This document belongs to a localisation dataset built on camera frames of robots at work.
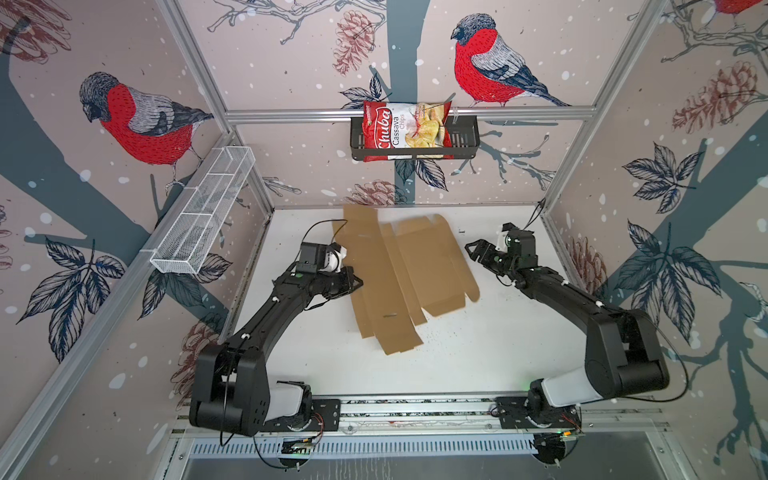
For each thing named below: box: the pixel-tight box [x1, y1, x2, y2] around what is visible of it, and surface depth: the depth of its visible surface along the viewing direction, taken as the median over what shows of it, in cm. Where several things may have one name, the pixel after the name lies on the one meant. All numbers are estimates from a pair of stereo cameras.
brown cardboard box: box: [332, 204, 480, 355], surface depth 100 cm
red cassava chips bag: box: [362, 100, 454, 162], surface depth 90 cm
